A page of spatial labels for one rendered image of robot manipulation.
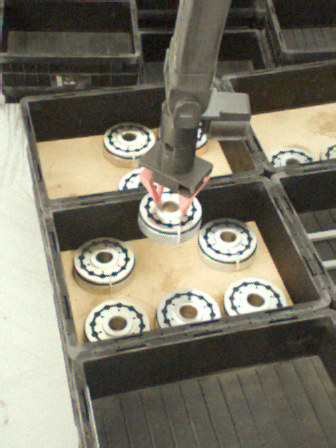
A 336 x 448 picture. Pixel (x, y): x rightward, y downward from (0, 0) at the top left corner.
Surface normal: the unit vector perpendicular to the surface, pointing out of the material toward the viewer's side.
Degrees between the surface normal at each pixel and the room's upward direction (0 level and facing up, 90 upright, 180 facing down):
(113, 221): 90
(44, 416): 0
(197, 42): 103
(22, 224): 0
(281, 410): 0
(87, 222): 90
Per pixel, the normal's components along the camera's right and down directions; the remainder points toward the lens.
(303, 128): 0.04, -0.69
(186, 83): 0.02, 0.87
